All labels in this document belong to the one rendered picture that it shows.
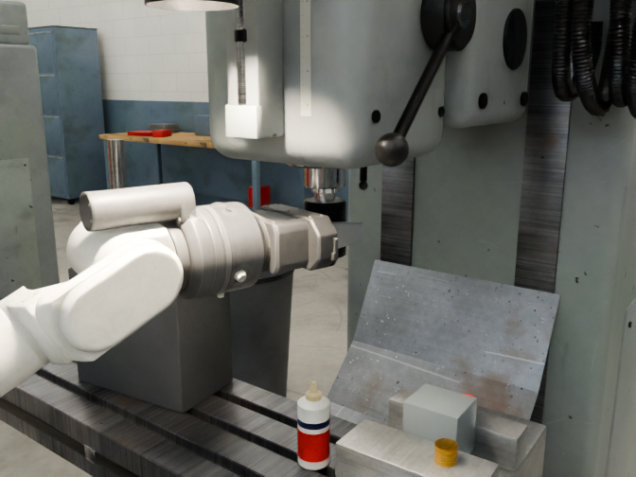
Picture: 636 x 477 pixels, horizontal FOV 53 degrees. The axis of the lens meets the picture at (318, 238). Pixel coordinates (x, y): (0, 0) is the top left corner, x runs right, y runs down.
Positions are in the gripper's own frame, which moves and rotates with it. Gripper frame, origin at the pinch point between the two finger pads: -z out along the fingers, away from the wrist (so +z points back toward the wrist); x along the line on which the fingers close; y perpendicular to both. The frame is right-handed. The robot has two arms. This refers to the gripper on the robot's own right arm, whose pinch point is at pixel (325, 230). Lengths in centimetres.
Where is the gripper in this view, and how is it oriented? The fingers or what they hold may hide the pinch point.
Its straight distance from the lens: 71.1
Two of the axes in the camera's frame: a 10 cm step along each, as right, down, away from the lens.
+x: -6.1, -1.9, 7.7
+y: 0.0, 9.7, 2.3
